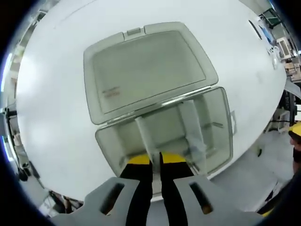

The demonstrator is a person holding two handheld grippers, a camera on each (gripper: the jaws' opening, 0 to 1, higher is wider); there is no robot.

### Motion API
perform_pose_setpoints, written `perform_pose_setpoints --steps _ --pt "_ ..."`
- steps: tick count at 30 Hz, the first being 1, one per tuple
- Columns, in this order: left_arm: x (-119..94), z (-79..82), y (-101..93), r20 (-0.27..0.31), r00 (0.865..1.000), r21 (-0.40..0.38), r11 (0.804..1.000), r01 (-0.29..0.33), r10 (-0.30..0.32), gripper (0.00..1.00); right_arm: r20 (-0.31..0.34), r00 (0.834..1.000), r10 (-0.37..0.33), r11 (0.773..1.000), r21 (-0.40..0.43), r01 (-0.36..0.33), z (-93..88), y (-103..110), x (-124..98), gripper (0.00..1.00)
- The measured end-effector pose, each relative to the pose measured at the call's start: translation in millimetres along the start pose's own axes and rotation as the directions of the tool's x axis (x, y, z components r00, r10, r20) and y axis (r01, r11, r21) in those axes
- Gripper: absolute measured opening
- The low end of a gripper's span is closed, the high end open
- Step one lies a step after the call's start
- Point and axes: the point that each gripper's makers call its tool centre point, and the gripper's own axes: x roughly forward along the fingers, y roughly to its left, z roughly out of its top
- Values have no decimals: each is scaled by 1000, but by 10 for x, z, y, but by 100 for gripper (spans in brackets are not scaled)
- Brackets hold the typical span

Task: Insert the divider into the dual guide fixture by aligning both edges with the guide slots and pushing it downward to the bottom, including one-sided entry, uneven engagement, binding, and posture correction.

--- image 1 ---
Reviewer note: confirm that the black oblong remote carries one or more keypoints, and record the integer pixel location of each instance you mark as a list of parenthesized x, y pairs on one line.
[(255, 29)]

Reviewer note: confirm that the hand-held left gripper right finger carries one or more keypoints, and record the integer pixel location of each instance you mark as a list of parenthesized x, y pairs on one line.
[(200, 204)]

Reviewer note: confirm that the grey transparent guide fixture box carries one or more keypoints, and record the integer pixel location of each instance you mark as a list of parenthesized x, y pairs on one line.
[(145, 70)]

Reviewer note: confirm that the blue white tablet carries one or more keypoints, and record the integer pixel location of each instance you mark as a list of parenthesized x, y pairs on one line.
[(268, 34)]

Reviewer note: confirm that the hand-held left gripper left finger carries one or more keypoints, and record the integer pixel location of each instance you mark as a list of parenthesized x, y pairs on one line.
[(105, 204)]

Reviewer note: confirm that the white game controller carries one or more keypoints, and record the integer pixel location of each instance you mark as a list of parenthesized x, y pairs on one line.
[(274, 55)]

